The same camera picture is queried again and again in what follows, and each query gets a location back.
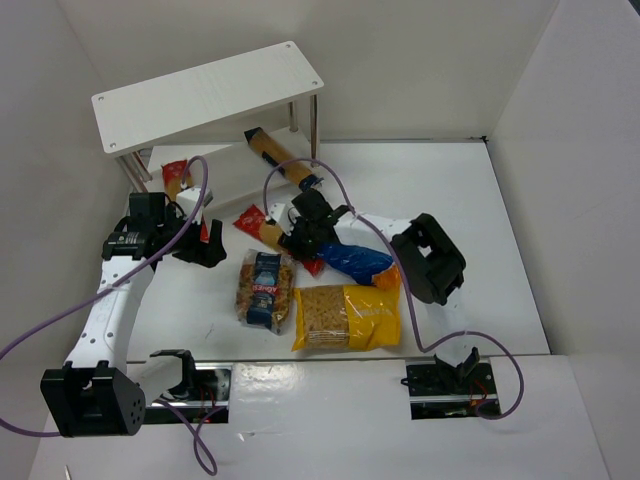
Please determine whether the red spaghetti pack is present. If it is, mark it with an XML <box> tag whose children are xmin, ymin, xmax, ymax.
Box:
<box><xmin>160</xmin><ymin>158</ymin><xmax>210</xmax><ymax>242</ymax></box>
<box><xmin>233</xmin><ymin>204</ymin><xmax>325</xmax><ymax>278</ymax></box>

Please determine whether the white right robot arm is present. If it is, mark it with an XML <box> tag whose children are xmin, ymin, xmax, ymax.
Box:
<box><xmin>270</xmin><ymin>190</ymin><xmax>468</xmax><ymax>336</ymax></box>

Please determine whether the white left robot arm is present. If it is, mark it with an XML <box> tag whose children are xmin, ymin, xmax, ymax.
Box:
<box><xmin>40</xmin><ymin>187</ymin><xmax>226</xmax><ymax>438</ymax></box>

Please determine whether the blue orange pasta bag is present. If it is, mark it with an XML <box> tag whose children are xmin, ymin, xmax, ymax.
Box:
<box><xmin>318</xmin><ymin>243</ymin><xmax>402</xmax><ymax>290</ymax></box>

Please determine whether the brown spaghetti pack on shelf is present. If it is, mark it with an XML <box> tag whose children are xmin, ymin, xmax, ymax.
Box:
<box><xmin>244</xmin><ymin>127</ymin><xmax>322</xmax><ymax>192</ymax></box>

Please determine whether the white two-tier shelf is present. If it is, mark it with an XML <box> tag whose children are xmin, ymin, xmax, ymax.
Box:
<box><xmin>90</xmin><ymin>40</ymin><xmax>325</xmax><ymax>214</ymax></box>

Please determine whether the Agnesi tricolour fusilli bag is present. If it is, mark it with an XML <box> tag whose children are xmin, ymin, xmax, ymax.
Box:
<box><xmin>235</xmin><ymin>249</ymin><xmax>296</xmax><ymax>335</ymax></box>

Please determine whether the yellow macaroni bag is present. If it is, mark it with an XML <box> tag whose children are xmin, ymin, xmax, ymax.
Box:
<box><xmin>292</xmin><ymin>285</ymin><xmax>402</xmax><ymax>351</ymax></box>

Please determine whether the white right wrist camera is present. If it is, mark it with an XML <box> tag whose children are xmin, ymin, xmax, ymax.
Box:
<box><xmin>268</xmin><ymin>203</ymin><xmax>291</xmax><ymax>234</ymax></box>

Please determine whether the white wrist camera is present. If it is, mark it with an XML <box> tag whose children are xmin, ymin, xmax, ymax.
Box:
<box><xmin>268</xmin><ymin>203</ymin><xmax>291</xmax><ymax>234</ymax></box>
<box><xmin>176</xmin><ymin>187</ymin><xmax>213</xmax><ymax>224</ymax></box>

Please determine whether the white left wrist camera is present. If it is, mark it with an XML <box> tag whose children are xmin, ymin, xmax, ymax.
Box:
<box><xmin>176</xmin><ymin>187</ymin><xmax>213</xmax><ymax>224</ymax></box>

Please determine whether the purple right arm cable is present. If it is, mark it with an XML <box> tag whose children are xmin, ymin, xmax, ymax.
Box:
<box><xmin>262</xmin><ymin>158</ymin><xmax>526</xmax><ymax>421</ymax></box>

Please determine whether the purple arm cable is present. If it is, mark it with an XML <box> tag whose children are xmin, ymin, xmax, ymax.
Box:
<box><xmin>0</xmin><ymin>155</ymin><xmax>219</xmax><ymax>477</ymax></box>
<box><xmin>262</xmin><ymin>158</ymin><xmax>526</xmax><ymax>421</ymax></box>

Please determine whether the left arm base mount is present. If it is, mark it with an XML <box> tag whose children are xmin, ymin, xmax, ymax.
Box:
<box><xmin>127</xmin><ymin>357</ymin><xmax>233</xmax><ymax>426</ymax></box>

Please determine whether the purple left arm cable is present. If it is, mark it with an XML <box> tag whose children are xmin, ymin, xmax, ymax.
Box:
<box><xmin>0</xmin><ymin>155</ymin><xmax>219</xmax><ymax>477</ymax></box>

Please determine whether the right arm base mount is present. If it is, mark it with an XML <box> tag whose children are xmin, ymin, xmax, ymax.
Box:
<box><xmin>400</xmin><ymin>361</ymin><xmax>502</xmax><ymax>420</ymax></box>

